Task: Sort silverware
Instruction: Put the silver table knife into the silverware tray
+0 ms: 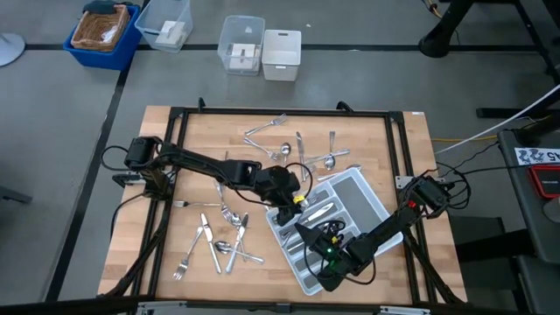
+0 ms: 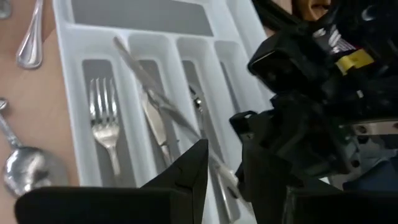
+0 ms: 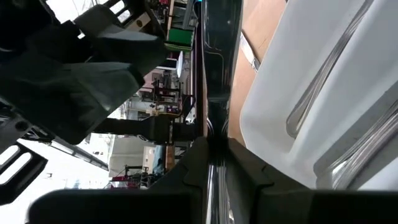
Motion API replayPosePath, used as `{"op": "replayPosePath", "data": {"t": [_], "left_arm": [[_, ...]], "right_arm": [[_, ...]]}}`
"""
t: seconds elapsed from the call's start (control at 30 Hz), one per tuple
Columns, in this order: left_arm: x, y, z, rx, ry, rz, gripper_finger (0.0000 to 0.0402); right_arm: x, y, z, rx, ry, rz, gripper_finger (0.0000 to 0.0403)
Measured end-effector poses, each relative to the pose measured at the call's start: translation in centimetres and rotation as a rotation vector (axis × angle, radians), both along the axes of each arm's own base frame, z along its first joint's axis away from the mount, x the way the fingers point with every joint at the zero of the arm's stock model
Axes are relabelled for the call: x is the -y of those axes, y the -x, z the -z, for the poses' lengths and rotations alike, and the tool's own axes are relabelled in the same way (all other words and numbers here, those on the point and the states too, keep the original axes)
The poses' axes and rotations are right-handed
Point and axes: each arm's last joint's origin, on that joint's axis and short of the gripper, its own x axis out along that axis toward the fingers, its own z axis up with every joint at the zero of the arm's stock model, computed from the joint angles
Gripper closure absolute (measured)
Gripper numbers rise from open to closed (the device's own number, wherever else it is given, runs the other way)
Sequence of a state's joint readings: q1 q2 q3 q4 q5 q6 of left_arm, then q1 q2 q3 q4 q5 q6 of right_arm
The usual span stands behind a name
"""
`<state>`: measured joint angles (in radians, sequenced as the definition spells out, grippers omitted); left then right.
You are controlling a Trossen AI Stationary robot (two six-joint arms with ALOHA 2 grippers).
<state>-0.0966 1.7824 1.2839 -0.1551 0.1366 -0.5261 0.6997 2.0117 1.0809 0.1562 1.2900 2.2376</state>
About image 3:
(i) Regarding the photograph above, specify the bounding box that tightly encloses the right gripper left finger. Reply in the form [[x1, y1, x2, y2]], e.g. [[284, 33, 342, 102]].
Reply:
[[26, 136, 210, 224]]

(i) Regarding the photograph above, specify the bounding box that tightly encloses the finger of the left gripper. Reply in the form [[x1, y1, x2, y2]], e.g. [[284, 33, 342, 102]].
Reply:
[[74, 0, 169, 75], [0, 62, 146, 206]]

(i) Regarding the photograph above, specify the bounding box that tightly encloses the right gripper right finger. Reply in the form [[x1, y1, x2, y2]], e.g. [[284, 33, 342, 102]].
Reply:
[[226, 138, 398, 224]]

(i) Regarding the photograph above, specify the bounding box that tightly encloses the silver spoon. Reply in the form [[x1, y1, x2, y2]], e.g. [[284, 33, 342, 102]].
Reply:
[[313, 99, 398, 190]]

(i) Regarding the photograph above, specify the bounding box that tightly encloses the white cutlery tray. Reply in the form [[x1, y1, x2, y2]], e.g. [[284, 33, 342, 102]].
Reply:
[[239, 0, 398, 191]]

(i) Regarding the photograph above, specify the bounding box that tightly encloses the green box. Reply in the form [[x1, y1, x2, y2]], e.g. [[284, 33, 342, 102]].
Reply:
[[167, 27, 195, 52]]

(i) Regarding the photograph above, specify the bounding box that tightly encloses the black table frame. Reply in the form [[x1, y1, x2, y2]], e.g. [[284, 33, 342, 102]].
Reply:
[[195, 0, 244, 141]]

